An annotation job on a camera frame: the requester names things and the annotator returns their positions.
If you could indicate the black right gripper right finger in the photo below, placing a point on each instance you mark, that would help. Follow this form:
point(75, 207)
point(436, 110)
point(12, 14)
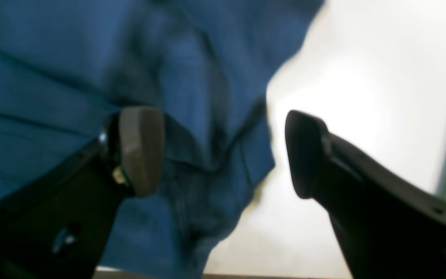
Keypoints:
point(386, 228)

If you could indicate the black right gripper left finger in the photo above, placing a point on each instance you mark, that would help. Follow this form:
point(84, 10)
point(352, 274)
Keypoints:
point(57, 226)

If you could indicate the dark blue t-shirt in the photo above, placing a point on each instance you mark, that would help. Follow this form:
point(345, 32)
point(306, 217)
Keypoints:
point(67, 65)

